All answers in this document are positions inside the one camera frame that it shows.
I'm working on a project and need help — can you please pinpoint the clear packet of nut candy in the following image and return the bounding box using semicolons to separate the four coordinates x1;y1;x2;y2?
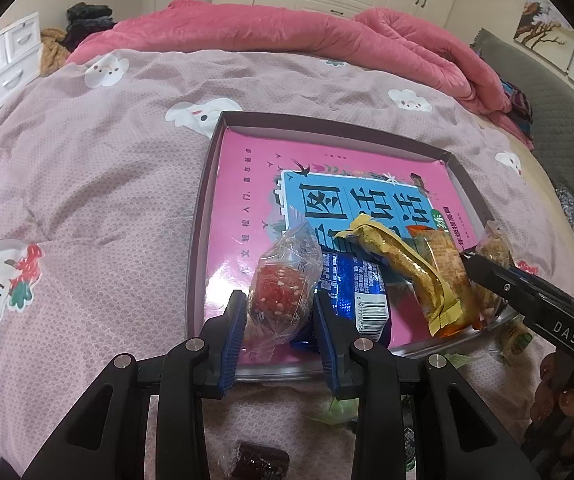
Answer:
476;220;516;322

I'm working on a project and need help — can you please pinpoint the pale green snack packet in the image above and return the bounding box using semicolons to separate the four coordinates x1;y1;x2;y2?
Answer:
496;319;534;362

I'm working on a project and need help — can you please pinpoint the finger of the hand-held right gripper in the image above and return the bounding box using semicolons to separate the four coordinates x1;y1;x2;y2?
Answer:
461;254;534;311
509;269;574;309

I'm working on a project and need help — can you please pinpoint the red candied fruit clear wrapper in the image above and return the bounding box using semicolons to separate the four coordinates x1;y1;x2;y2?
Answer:
244;220;324;362

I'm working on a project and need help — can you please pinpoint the orange snack packet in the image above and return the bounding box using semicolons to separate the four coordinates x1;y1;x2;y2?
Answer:
407;225;484;332

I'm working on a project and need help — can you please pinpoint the pile of dark clothes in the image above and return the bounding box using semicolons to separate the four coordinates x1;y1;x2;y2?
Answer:
64;2;117;53

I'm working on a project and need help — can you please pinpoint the grey padded headboard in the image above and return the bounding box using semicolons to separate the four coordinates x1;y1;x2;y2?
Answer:
469;27;574;201

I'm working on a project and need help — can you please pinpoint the yellow snack packet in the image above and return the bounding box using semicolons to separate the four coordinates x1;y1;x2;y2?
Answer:
334;213;464;337

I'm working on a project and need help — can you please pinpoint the pink and blue book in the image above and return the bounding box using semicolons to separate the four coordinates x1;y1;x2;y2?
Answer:
202;127;488;371

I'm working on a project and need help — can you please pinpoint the shallow grey cardboard box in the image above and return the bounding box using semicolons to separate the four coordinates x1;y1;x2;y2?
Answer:
185;110;518;386

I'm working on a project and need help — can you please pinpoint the tree wall painting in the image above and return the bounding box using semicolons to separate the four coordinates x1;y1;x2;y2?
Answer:
514;0;574;92

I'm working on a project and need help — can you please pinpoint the blue foil snack packet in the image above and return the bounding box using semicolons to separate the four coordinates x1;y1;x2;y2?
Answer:
289;251;390;353

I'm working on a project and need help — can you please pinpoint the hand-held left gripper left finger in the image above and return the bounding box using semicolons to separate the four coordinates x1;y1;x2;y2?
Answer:
27;290;249;480

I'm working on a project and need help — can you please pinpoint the pink fleece blanket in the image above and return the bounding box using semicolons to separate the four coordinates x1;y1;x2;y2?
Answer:
64;0;535;151

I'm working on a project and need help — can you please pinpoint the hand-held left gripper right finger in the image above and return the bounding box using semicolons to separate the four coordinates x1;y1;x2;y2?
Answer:
313;291;542;480

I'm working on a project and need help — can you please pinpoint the brown fluffy cloth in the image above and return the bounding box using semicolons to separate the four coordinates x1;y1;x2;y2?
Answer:
40;27;69;76

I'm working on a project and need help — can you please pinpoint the small dark wrapped candy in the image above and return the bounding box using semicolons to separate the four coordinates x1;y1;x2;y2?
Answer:
217;440;290;480

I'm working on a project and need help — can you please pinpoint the person's right hand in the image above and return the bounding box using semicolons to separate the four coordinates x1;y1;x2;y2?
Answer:
532;354;574;436

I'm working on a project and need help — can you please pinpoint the colourful striped cloth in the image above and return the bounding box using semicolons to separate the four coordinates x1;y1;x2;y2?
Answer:
499;77;535;143

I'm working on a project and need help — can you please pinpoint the white plastic drawer cabinet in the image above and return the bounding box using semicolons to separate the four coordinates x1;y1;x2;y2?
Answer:
0;10;43;111

